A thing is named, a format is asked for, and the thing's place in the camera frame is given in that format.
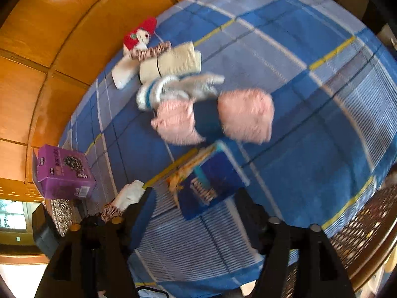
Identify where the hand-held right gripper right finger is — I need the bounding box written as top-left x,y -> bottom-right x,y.
236,189 -> 356,298

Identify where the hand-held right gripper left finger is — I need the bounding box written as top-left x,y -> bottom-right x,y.
34,187 -> 153,298

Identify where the long white sock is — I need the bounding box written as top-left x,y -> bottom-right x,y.
112,57 -> 140,90

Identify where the brown striped scrunchie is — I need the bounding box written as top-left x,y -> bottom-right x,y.
129,41 -> 172,61
101,202 -> 124,223

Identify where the white folded cloth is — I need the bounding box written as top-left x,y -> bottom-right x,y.
115,180 -> 146,212

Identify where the blue snack box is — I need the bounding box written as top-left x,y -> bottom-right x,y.
166,141 -> 250,221

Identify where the purple snack box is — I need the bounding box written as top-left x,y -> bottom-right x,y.
32,144 -> 97,200

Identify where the black box-shaped object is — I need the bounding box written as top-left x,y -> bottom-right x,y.
31,203 -> 63,258

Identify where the pink fluffy sock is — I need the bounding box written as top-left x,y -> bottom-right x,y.
151,98 -> 205,146
218,88 -> 275,144

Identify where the navy blue sock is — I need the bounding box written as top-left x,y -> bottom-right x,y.
193,98 -> 232,143

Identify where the brown patterned mat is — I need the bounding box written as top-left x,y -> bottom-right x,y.
279,177 -> 397,298

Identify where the window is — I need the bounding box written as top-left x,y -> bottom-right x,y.
0,199 -> 32,232

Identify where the white blue striped sock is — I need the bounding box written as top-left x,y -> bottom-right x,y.
136,75 -> 187,111

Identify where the grey white sock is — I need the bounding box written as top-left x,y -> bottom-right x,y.
161,73 -> 225,101

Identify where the blue plaid bed sheet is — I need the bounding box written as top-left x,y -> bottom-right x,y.
58,0 -> 397,298

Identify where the beige ribbed cloth roll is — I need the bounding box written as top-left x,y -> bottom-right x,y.
138,44 -> 202,84

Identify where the red plush doll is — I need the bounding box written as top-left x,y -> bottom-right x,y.
122,17 -> 158,58

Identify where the orange wooden panelling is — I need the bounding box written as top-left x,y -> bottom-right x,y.
0,0 -> 202,197

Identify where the silver patterned bed frame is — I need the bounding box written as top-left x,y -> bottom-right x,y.
45,197 -> 76,238

